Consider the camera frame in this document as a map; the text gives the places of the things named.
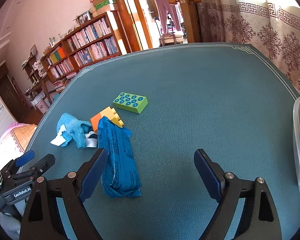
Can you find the orange yellow toy brick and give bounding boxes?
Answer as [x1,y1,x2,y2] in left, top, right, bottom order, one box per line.
[90,106,125,133]

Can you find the hanging purple trousers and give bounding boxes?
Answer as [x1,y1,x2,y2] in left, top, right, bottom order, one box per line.
[155,0,181,35]

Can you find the small dark wooden shelf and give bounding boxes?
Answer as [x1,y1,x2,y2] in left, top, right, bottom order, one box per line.
[21,52,52,104]

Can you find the blue cloth with white tag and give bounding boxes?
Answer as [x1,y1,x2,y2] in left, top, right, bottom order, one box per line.
[50,113,97,148]

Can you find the wooden bookshelf with books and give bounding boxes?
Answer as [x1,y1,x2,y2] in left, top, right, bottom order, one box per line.
[40,11,131,82]

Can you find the blue snack packet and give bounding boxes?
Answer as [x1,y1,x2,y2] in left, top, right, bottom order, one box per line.
[97,116,141,198]

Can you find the stacked boxes on shelf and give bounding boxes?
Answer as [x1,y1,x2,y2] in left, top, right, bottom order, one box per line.
[89,0,118,17]

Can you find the green toy brick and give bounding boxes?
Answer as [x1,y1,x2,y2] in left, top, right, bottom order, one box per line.
[113,92,148,114]

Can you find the wooden door with knob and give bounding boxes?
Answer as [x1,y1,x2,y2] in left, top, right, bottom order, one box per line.
[116,0,202,53]

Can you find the white purple patterned curtain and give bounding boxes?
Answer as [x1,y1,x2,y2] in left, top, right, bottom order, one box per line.
[197,0,300,92]

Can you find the bed with pink cover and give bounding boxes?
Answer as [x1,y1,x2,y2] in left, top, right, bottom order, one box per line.
[0,122,37,169]

